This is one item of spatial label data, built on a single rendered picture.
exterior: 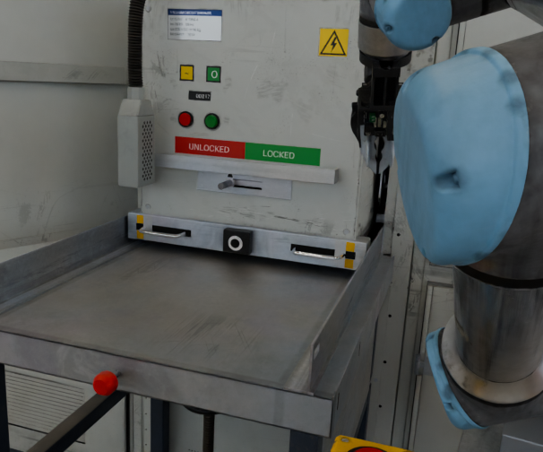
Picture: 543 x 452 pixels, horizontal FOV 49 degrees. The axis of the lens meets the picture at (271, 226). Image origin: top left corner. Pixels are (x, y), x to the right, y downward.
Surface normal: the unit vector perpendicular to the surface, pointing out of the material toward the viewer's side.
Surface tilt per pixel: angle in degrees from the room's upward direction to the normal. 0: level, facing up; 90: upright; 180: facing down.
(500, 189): 99
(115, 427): 90
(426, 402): 90
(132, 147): 90
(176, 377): 90
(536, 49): 34
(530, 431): 45
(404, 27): 115
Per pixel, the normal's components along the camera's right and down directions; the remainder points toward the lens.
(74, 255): 0.95, 0.12
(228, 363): 0.05, -0.97
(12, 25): 0.71, 0.21
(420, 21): 0.04, 0.63
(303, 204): -0.30, 0.22
